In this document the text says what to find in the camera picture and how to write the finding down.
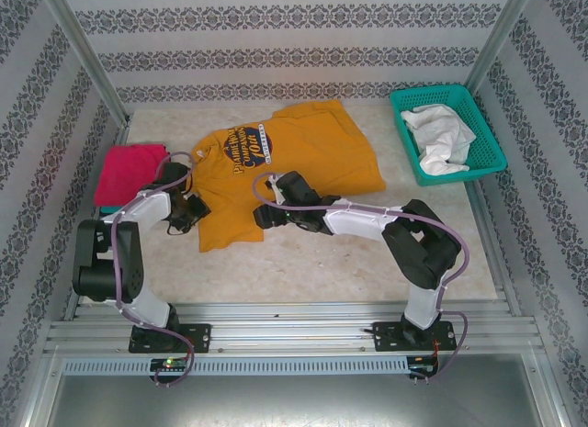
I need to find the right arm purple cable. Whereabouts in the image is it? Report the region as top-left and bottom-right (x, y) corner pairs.
(253, 172), (469, 386)

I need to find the left aluminium frame post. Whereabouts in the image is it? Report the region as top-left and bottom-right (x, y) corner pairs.
(37, 0), (133, 126)

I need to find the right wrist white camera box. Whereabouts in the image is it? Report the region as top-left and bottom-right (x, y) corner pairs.
(267, 175), (285, 204)

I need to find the grey sheet metal panel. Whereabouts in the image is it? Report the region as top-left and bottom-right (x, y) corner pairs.
(27, 353), (564, 427)

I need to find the red folded t-shirt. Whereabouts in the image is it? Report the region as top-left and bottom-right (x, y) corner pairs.
(94, 143), (170, 208)

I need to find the yellow printed t-shirt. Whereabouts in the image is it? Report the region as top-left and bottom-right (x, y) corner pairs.
(189, 100), (388, 254)

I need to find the aluminium mounting rail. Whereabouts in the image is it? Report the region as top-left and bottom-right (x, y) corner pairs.
(43, 300), (547, 355)

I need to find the grey slotted cable duct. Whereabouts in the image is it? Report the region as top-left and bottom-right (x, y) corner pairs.
(62, 356), (411, 376)

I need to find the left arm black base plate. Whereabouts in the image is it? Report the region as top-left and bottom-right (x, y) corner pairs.
(128, 323), (213, 354)

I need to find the aluminium frame post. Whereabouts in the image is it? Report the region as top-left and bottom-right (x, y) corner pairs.
(446, 0), (537, 121)
(37, 0), (133, 126)

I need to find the white t-shirt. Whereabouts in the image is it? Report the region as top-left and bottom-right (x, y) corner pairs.
(400, 103), (478, 177)

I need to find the right aluminium frame post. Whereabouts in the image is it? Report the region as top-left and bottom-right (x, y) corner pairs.
(446, 0), (537, 121)

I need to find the small circuit board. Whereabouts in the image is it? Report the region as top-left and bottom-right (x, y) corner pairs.
(409, 354), (439, 376)
(150, 357), (191, 372)

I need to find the teal plastic basket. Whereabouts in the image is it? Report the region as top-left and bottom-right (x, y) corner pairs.
(389, 84), (509, 187)

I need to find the right small circuit board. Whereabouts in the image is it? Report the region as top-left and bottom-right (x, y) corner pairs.
(409, 354), (439, 376)

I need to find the left small circuit board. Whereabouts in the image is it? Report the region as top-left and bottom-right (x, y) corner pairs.
(150, 357), (191, 372)

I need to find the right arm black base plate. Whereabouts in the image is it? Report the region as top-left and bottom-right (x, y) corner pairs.
(372, 320), (458, 354)

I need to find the left aluminium side rail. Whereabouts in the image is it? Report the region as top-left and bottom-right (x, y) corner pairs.
(62, 122), (133, 322)

